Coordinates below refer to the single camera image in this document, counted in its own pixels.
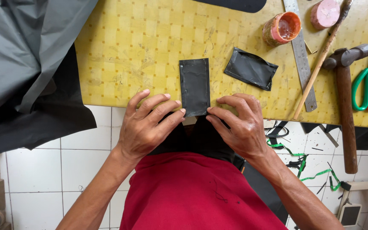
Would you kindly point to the person's right hand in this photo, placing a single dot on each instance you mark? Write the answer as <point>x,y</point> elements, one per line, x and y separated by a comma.
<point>244,127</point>

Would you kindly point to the person's left hand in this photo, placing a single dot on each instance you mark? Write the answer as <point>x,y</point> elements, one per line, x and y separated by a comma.
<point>141,127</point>

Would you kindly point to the black rectangular leather piece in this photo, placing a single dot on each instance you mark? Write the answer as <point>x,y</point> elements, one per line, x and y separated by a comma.
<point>194,86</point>

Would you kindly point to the black trousers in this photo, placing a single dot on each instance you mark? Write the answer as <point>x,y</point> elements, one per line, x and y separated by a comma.
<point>200,140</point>

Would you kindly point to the long green ribbon scrap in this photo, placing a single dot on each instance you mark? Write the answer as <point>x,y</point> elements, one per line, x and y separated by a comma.
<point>291,154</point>

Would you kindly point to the black curved-edge leather piece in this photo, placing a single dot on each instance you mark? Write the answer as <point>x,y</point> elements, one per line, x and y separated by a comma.
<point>251,68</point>

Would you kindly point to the black sheet by leg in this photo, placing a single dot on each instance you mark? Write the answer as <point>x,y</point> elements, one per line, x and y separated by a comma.
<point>264,188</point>

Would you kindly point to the red shirt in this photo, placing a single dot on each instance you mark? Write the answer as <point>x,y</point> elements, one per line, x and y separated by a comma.
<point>196,195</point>

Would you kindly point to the zigzag green ribbon scrap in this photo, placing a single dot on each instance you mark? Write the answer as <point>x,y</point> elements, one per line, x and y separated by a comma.
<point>324,174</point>

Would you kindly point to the steel ruler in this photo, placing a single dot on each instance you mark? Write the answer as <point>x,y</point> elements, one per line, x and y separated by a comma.
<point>300,51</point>

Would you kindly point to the black fabric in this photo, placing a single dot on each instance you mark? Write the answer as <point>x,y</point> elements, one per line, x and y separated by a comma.
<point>43,124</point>

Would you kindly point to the wooden glue stick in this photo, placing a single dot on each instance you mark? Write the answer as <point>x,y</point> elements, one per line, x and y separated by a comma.
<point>319,64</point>

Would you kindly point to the orange glue pot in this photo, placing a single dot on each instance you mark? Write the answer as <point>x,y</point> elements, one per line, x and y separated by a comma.
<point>281,28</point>

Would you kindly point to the large black leather sheet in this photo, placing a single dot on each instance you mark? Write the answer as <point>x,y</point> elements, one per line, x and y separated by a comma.
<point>235,4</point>

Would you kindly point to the white-framed black pad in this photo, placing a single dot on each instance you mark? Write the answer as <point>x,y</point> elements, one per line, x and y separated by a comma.
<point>350,214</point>

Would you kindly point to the pink round lid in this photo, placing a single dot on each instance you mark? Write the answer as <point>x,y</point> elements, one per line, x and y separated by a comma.
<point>324,13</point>

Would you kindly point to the grey fabric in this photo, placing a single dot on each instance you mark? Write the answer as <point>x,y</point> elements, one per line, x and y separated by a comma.
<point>21,48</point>

